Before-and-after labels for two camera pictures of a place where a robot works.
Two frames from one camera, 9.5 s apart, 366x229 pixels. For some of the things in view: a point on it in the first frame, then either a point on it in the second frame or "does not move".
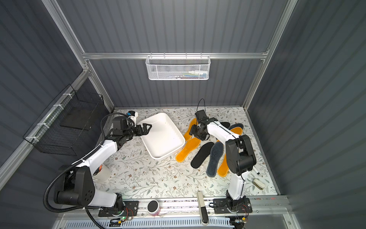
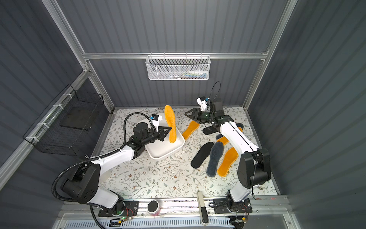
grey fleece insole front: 216,154 does not move
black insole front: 202,155 does not move
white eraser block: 258,183 does not move
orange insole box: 187,135 does not move
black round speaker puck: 153,207 does not move
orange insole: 223,169 does not move
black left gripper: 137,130 → 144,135
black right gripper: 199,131 → 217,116
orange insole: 191,144 → 169,116
